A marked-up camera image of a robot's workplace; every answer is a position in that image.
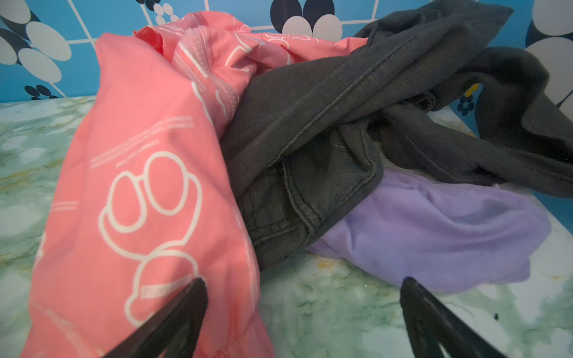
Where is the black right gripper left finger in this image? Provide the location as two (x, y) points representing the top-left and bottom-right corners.
(106, 278), (208, 358)

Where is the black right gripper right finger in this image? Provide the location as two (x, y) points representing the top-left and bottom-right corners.
(400, 277), (505, 358)

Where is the purple cloth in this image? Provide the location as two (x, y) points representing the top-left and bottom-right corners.
(309, 169), (552, 293)

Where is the pink printed cloth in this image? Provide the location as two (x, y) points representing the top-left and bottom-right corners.
(22, 11), (363, 357)

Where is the dark grey cloth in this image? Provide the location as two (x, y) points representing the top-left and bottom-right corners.
(221, 1), (572, 270)

